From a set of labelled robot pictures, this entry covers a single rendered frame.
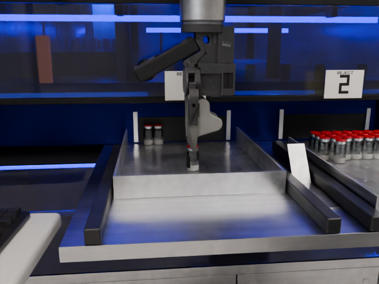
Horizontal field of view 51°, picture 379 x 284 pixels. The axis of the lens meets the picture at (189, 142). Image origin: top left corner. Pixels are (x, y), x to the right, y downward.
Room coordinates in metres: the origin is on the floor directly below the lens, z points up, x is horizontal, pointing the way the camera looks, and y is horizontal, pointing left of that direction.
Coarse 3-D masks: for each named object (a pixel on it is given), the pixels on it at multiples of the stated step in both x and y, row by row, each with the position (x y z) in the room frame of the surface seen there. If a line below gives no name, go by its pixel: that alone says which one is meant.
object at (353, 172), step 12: (312, 156) 0.68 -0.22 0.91; (324, 168) 0.63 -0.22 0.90; (336, 168) 0.59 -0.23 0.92; (348, 168) 0.69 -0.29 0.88; (360, 168) 0.69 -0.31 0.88; (372, 168) 0.69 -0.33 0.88; (336, 180) 0.58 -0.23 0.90; (348, 180) 0.55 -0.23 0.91; (360, 180) 0.63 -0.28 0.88; (372, 180) 0.63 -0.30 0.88; (360, 192) 0.51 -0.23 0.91; (372, 192) 0.49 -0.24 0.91; (372, 204) 0.48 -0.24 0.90
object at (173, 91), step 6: (168, 72) 0.82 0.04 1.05; (174, 72) 0.82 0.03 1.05; (180, 72) 0.82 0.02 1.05; (168, 78) 0.82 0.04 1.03; (174, 78) 0.82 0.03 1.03; (180, 78) 0.82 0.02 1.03; (168, 84) 0.82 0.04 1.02; (174, 84) 0.82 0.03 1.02; (180, 84) 0.82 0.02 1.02; (168, 90) 0.82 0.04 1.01; (174, 90) 0.82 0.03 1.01; (180, 90) 0.82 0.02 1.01; (168, 96) 0.82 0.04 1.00; (174, 96) 0.82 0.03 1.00; (180, 96) 0.82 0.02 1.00; (204, 96) 0.83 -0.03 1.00
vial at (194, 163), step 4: (188, 148) 0.68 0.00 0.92; (196, 148) 0.68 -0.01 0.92; (188, 152) 0.68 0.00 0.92; (192, 152) 0.68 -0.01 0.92; (196, 152) 0.68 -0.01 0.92; (192, 156) 0.68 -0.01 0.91; (196, 156) 0.68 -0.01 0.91; (192, 160) 0.68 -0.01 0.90; (196, 160) 0.68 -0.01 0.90; (192, 164) 0.68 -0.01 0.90; (196, 164) 0.68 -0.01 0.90; (188, 168) 0.68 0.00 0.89; (192, 168) 0.68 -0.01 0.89; (196, 168) 0.68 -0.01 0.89
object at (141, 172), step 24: (168, 144) 0.88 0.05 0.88; (216, 144) 0.88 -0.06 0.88; (240, 144) 0.86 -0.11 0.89; (120, 168) 0.64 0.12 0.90; (144, 168) 0.69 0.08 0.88; (168, 168) 0.69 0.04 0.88; (216, 168) 0.69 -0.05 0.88; (240, 168) 0.69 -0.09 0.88; (264, 168) 0.68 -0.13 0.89; (120, 192) 0.55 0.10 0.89; (144, 192) 0.56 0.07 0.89; (168, 192) 0.56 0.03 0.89; (192, 192) 0.56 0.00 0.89; (216, 192) 0.57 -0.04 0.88; (240, 192) 0.57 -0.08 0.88; (264, 192) 0.57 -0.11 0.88
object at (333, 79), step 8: (328, 72) 0.85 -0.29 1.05; (336, 72) 0.85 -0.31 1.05; (344, 72) 0.86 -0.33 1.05; (352, 72) 0.86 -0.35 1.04; (360, 72) 0.86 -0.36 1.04; (328, 80) 0.85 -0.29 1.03; (336, 80) 0.85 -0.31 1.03; (344, 80) 0.86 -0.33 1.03; (352, 80) 0.86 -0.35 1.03; (360, 80) 0.86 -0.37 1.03; (328, 88) 0.85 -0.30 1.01; (336, 88) 0.85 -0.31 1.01; (344, 88) 0.86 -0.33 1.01; (352, 88) 0.86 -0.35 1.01; (360, 88) 0.86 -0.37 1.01; (328, 96) 0.85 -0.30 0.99; (336, 96) 0.85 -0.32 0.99; (344, 96) 0.86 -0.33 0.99; (352, 96) 0.86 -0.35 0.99; (360, 96) 0.86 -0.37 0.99
